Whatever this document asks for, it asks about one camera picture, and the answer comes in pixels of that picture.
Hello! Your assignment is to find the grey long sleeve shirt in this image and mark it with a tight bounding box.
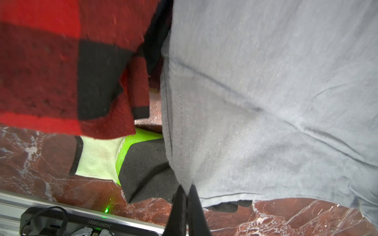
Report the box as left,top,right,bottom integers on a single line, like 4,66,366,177
161,1,378,224

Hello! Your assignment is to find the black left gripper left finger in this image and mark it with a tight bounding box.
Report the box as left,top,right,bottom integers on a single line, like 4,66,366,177
162,186,187,236

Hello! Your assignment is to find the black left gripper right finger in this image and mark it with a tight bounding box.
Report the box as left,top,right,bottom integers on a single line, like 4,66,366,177
187,185,212,236

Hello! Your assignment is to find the black green work glove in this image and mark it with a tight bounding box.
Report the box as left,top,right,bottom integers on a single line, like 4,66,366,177
69,127,253,213

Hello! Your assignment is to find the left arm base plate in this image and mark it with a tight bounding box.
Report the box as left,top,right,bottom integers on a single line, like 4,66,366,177
19,206,159,236

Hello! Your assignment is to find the red black plaid shirt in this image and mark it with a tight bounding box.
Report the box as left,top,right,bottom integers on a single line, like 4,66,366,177
1,1,173,139

